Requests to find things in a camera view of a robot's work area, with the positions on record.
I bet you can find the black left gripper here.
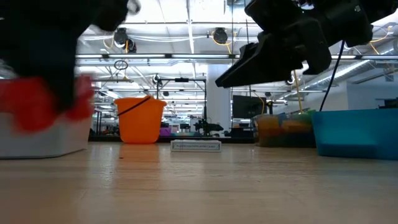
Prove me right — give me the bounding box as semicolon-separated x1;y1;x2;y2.
0;30;78;113

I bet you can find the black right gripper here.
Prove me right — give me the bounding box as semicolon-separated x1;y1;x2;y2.
215;0;374;88

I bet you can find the red toy brick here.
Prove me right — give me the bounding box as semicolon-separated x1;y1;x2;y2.
0;74;95;133

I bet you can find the light grey plastic bin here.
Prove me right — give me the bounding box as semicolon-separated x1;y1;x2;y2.
0;110;94;159

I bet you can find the teal plastic bin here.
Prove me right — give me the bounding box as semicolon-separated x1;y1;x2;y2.
312;108;398;161

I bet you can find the white teal card deck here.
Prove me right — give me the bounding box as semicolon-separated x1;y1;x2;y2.
170;139;222;153

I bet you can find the black monitor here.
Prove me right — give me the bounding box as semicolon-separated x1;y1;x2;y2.
232;95;267;119

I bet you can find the brown plastic bin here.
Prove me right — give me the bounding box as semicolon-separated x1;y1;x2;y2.
252;109;317;149

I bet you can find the orange plastic bucket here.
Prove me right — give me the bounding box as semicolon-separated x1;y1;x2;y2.
114;95;168;145

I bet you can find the white pillar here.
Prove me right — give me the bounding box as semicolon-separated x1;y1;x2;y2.
206;64;233;133

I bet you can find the yellow cable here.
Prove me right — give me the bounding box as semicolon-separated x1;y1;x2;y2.
293;70;303;113

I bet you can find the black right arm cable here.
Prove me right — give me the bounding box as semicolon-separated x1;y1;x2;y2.
319;39;346;112

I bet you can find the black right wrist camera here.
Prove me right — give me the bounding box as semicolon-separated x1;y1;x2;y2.
244;0;312;32

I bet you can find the black background rig frame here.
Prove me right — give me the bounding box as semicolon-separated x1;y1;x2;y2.
156;77;208;125

